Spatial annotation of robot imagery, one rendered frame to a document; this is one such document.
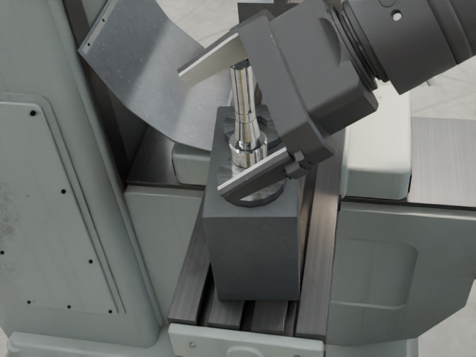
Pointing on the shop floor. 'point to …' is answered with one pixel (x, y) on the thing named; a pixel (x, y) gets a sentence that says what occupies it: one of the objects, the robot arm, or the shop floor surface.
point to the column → (66, 185)
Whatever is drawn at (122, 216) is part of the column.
